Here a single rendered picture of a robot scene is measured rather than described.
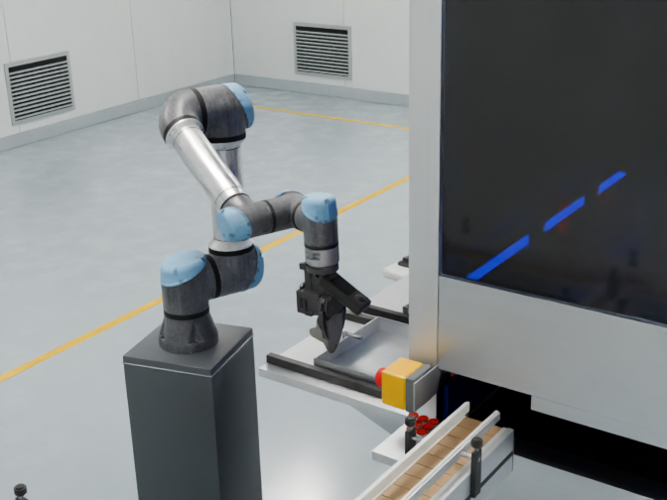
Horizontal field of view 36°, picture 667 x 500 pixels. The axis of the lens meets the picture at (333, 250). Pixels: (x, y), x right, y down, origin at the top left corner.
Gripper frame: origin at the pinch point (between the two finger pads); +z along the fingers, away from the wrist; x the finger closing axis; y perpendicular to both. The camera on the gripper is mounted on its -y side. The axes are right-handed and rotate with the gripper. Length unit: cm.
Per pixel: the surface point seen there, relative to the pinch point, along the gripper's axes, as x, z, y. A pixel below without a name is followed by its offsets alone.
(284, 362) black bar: 8.2, 2.0, 8.0
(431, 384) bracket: 15.5, -7.1, -33.9
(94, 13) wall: -385, -2, 493
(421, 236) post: 12.5, -35.7, -30.4
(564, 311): 12, -27, -59
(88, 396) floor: -64, 88, 166
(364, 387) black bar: 8.2, 2.5, -13.4
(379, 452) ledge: 25.9, 4.3, -28.3
